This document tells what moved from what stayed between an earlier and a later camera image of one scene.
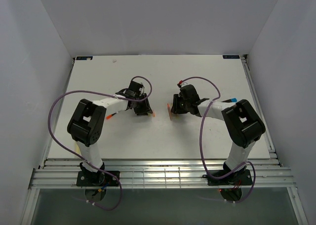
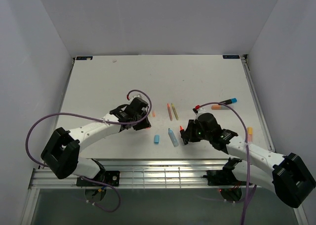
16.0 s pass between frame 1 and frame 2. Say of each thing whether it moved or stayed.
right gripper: moved
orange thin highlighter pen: stayed
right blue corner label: stayed
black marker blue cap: stayed
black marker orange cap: moved
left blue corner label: stayed
